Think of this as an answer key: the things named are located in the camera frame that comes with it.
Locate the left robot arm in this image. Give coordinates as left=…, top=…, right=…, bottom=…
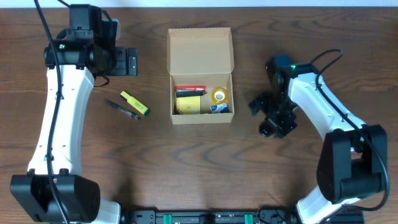
left=10, top=4, right=137, bottom=223

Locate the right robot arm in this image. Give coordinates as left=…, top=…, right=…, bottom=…
left=249, top=54, right=390, bottom=223

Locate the yellow highlighter marker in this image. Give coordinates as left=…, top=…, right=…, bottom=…
left=120, top=90, right=150, bottom=116

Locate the clear tape roll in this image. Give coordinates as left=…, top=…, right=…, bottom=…
left=211, top=88, right=228, bottom=105

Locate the red black stapler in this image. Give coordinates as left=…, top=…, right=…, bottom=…
left=175, top=86, right=207, bottom=98

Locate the black correction tape dispenser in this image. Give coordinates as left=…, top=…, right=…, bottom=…
left=259, top=122, right=275, bottom=138

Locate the black aluminium mounting rail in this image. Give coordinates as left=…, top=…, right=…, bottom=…
left=119, top=210, right=364, bottom=224

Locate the yellow sticky note pad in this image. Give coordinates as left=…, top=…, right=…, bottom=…
left=176, top=96, right=201, bottom=114

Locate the black ballpoint pen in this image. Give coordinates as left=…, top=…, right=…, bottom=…
left=104, top=100, right=141, bottom=119

